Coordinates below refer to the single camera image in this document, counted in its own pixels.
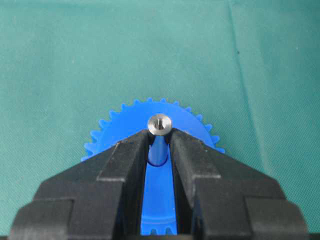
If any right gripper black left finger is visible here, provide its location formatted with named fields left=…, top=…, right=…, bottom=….
left=8, top=130, right=150, bottom=240

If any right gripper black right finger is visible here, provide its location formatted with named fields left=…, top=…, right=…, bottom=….
left=169, top=129, right=309, bottom=240

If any small metal shaft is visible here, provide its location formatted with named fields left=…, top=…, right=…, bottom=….
left=146, top=112, right=173, bottom=166

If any blue plastic gear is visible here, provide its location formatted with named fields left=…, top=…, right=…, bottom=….
left=82, top=98, right=225, bottom=235

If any green cloth mat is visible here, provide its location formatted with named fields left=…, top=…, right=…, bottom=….
left=0, top=0, right=320, bottom=236

